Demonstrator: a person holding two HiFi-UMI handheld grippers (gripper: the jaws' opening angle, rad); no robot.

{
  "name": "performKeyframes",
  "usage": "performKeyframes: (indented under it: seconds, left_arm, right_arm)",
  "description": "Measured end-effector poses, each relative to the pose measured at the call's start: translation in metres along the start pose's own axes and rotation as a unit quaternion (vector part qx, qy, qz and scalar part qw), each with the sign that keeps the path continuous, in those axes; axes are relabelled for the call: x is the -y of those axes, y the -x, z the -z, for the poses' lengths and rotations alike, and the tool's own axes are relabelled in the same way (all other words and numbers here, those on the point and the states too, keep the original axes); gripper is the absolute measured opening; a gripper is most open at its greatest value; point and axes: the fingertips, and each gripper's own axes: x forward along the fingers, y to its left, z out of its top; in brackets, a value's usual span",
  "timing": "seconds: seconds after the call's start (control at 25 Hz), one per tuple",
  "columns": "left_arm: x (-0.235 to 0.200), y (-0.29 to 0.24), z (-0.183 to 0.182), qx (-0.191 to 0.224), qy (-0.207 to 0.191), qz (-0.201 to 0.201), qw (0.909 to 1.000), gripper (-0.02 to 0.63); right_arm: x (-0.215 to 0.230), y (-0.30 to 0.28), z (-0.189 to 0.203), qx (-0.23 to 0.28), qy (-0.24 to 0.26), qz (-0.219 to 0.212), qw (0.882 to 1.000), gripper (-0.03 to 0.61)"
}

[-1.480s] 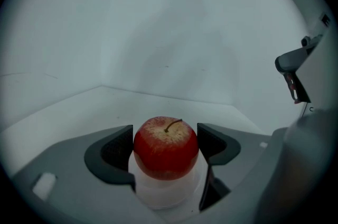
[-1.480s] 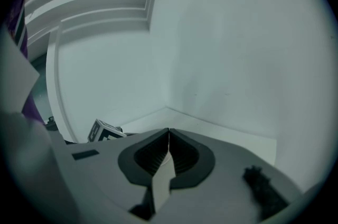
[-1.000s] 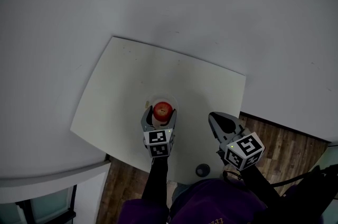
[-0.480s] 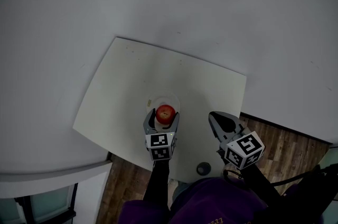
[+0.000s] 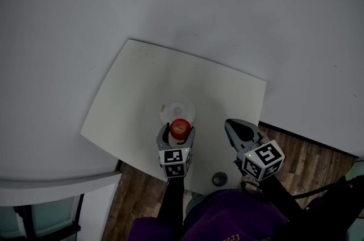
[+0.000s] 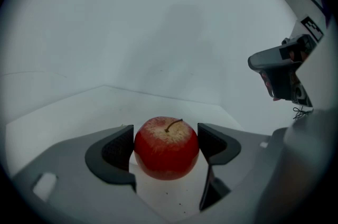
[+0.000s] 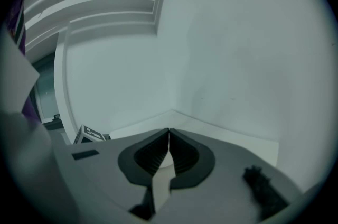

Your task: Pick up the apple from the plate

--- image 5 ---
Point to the red apple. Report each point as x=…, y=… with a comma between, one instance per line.
x=180, y=129

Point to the white square table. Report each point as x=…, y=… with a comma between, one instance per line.
x=136, y=92

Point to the dark round cap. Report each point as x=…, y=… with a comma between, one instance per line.
x=219, y=179

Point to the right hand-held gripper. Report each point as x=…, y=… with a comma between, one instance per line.
x=264, y=157

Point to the white window pelmet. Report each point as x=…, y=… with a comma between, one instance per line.
x=57, y=187

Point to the person's purple jacket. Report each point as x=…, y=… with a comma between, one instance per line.
x=227, y=217

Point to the white round plate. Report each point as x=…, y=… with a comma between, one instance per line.
x=177, y=109

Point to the dark framed window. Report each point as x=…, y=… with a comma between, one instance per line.
x=51, y=214

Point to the person's right forearm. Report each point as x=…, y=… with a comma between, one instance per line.
x=280, y=197

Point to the person's grey trouser leg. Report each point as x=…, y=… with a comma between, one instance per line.
x=196, y=203

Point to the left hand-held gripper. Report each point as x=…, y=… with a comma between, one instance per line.
x=173, y=157

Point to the person's left forearm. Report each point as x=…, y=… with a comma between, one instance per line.
x=173, y=200

